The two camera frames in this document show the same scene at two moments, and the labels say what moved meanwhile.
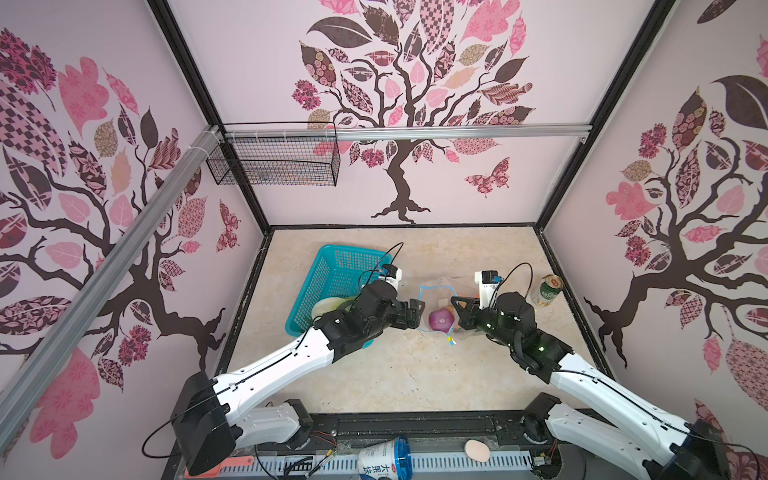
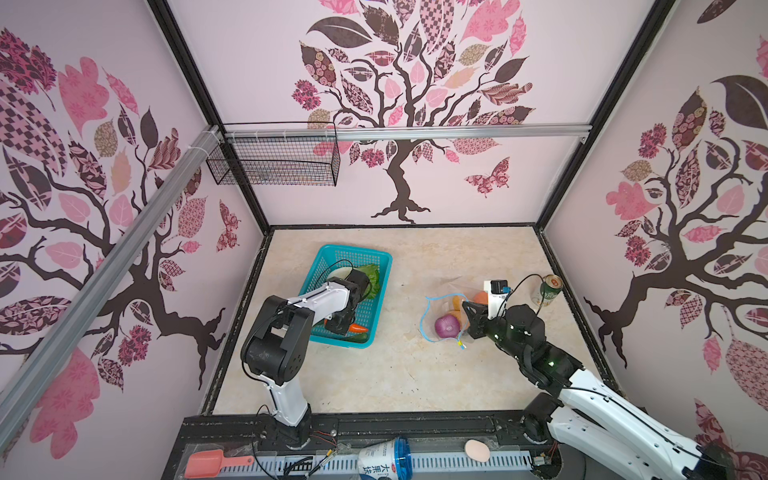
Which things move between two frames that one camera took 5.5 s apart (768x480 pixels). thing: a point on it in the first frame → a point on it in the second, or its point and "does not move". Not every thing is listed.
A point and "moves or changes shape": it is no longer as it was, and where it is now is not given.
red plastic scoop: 229,463 does not move
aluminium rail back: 404,131 does not move
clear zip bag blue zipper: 440,314 moves or changes shape
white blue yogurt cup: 390,459 does not move
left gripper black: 413,313 → 339,328
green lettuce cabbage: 328,304 moves or changes shape
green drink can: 551,286 does not move
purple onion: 441,319 moves or changes shape
